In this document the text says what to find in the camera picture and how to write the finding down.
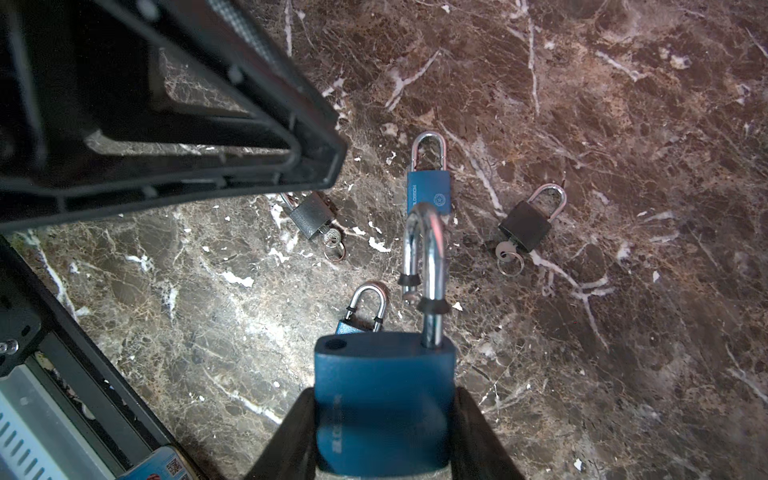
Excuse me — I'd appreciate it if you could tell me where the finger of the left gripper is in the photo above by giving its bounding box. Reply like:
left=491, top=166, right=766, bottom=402
left=1, top=1, right=347, bottom=232

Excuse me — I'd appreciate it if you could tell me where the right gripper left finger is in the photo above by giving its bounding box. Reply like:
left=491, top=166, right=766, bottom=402
left=244, top=388, right=317, bottom=480

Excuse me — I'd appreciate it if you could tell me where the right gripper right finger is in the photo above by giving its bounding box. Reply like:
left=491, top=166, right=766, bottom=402
left=449, top=387, right=525, bottom=480

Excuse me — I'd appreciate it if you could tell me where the large blue padlock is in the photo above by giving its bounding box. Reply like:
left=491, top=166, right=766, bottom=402
left=314, top=203, right=457, bottom=478

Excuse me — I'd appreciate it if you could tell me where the black padlock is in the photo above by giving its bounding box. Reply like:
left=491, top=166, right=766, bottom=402
left=495, top=183, right=568, bottom=277

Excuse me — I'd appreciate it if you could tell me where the grey padlock with key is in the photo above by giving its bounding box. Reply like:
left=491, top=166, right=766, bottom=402
left=280, top=191, right=347, bottom=263

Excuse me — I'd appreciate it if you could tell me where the blue padlock near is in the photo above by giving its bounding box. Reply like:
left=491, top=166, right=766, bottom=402
left=335, top=280, right=390, bottom=335

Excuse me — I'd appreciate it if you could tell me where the white perforated rail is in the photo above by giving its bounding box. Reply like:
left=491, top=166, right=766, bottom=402
left=1, top=366, right=115, bottom=479

